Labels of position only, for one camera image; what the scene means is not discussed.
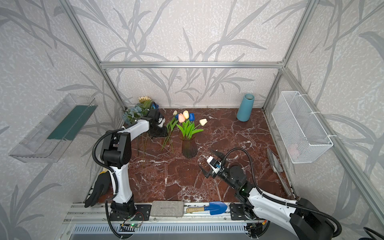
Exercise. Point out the blue garden trowel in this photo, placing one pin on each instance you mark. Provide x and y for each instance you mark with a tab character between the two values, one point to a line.
215	208

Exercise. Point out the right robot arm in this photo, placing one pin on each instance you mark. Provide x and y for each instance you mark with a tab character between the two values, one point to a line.
301	217

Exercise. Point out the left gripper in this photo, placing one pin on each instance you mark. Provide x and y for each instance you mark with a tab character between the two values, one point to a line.
155	127

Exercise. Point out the blue tulip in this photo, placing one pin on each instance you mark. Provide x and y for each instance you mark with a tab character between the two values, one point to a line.
192	118

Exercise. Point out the teal ceramic vase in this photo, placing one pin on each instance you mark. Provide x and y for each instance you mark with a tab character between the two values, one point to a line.
245	109

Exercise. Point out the red glass vase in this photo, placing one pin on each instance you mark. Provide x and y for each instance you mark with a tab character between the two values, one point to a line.
189	146

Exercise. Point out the teal hydrangea bouquet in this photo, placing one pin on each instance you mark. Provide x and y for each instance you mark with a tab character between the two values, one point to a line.
141	109

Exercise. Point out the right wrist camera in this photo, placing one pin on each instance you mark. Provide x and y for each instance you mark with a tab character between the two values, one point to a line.
214	164

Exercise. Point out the black work glove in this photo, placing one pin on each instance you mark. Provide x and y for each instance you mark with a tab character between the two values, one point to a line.
101	187

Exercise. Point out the yellow cream tulip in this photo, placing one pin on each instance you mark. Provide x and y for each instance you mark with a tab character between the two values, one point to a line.
186	114

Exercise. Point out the white wire basket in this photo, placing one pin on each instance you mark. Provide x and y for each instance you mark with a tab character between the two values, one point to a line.
303	135

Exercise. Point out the pink tulip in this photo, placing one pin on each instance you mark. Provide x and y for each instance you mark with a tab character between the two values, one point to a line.
181	124

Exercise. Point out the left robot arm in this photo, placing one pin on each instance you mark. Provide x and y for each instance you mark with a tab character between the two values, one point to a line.
113	151

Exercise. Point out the tulip bunch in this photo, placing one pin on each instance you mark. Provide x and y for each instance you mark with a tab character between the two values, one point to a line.
170	128

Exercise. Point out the clear plastic wall shelf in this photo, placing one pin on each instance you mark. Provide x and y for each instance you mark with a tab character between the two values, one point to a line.
48	141

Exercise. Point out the white tulip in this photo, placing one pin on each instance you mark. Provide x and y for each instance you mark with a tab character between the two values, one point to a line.
195	129

